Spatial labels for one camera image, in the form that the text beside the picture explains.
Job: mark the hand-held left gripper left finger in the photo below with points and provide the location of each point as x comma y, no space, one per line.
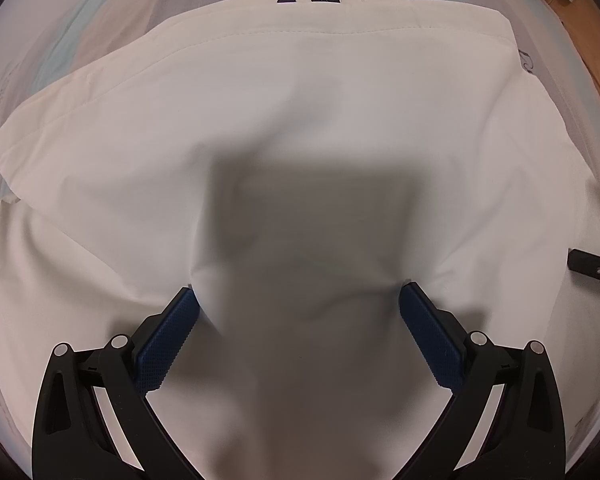
170,340

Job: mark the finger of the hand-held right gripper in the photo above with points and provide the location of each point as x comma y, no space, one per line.
587,262

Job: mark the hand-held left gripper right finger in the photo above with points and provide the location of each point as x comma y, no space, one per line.
427,337

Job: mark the black and white jacket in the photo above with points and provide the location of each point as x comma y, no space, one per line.
300,135

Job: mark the wooden panel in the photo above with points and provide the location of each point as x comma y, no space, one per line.
595,50

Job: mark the striped printed blanket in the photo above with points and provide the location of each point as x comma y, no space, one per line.
80,35

